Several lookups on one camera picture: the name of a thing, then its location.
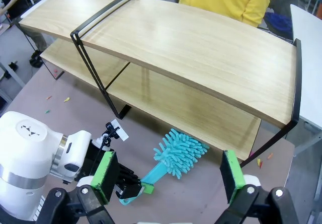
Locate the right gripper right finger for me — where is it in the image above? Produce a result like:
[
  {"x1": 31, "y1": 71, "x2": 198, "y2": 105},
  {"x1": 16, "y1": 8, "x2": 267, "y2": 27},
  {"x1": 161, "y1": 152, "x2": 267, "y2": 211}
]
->
[{"x1": 218, "y1": 149, "x2": 300, "y2": 224}]

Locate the wooden two-tier shelf black frame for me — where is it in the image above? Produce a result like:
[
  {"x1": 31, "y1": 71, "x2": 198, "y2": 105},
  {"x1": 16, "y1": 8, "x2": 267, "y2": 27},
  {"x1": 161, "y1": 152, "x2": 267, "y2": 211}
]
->
[
  {"x1": 16, "y1": 0, "x2": 140, "y2": 120},
  {"x1": 70, "y1": 0, "x2": 302, "y2": 168}
]

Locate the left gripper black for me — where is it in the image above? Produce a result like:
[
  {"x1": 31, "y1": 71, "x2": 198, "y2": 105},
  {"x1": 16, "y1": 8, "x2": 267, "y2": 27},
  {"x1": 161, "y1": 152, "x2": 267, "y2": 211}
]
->
[{"x1": 79, "y1": 143, "x2": 155, "y2": 201}]

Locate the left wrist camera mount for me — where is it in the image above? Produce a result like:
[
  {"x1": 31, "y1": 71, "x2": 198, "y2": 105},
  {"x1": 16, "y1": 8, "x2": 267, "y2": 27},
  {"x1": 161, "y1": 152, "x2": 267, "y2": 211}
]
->
[{"x1": 105, "y1": 119, "x2": 130, "y2": 145}]

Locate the person left forearm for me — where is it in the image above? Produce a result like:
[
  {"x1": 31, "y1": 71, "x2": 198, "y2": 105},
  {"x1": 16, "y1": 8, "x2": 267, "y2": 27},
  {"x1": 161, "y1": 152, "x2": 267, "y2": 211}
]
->
[{"x1": 241, "y1": 0, "x2": 275, "y2": 28}]

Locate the bystander with grey trousers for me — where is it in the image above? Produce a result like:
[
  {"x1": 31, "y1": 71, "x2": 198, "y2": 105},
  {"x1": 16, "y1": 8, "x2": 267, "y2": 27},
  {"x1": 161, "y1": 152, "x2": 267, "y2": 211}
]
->
[{"x1": 24, "y1": 29, "x2": 49, "y2": 68}]

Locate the blue chair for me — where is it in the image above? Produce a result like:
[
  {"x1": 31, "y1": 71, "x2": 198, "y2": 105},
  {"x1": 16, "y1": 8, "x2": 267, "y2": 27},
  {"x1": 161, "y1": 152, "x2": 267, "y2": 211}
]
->
[{"x1": 263, "y1": 12, "x2": 294, "y2": 39}]

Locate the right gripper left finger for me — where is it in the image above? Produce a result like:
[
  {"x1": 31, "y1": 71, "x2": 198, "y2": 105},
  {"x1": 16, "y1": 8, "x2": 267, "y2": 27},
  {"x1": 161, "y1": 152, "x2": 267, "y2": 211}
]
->
[{"x1": 37, "y1": 150, "x2": 119, "y2": 224}]

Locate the teal fluffy duster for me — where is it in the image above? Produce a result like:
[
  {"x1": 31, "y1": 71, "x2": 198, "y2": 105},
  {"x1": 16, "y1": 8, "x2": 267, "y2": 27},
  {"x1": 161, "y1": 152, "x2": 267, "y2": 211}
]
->
[{"x1": 117, "y1": 127, "x2": 210, "y2": 206}]

